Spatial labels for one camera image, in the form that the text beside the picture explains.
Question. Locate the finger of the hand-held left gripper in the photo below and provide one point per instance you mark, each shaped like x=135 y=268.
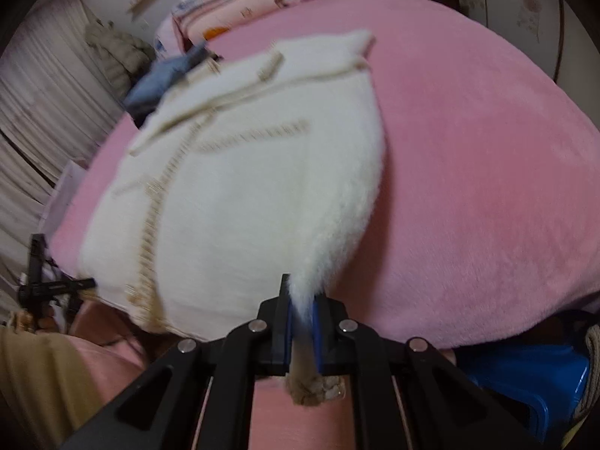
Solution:
x=37 y=258
x=61 y=286

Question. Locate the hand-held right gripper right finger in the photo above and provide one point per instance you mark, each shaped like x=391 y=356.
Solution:
x=318 y=333

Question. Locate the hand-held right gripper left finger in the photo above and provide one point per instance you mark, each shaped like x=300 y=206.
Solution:
x=286 y=323

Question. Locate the white fluffy cardigan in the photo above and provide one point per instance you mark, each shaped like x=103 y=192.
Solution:
x=258 y=197

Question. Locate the person's left forearm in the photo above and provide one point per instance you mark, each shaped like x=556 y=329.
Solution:
x=37 y=384

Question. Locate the white storage box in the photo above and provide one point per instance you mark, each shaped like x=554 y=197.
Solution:
x=63 y=187

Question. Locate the person's pink pants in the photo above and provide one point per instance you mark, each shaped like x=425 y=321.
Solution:
x=290 y=426

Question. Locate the light patterned curtain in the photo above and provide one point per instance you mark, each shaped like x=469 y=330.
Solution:
x=42 y=117

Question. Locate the blue plastic stool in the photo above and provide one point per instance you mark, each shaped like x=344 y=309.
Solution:
x=520 y=375

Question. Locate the folded blue jeans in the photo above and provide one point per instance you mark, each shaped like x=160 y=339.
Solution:
x=159 y=79

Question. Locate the pink bed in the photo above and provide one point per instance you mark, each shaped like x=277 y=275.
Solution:
x=468 y=173

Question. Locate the green puffer jacket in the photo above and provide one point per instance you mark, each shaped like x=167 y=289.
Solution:
x=119 y=54

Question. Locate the cartoon print pillow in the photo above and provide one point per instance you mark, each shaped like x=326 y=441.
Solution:
x=166 y=37

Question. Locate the pink folded quilt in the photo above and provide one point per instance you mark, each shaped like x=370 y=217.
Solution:
x=225 y=11

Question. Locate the floral sliding wardrobe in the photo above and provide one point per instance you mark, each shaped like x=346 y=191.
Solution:
x=525 y=14

